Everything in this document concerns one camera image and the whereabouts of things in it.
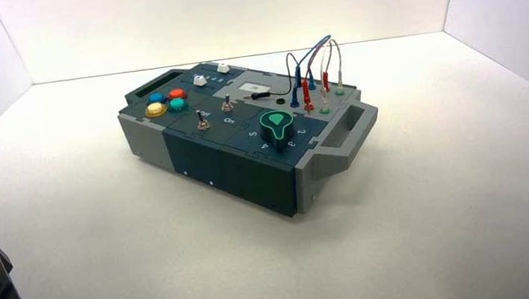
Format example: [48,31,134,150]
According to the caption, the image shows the black and green rotary knob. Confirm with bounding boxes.
[258,108,299,156]

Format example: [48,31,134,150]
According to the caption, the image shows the gray and dark blue task box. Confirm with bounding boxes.
[112,43,390,236]

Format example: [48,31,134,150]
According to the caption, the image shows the white display screen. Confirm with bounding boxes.
[237,80,272,96]

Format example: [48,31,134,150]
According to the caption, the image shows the teal push button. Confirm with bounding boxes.
[168,96,191,114]

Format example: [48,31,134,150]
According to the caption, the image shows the yellow push button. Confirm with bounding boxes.
[143,102,170,120]

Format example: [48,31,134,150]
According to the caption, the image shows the black patch cable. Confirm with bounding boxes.
[240,51,303,102]

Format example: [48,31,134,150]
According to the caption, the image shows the blue patch cable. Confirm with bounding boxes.
[282,34,340,110]

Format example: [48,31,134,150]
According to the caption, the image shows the red patch cable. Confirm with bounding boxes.
[295,41,334,114]

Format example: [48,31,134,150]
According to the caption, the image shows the white patch cable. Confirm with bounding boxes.
[312,38,347,108]

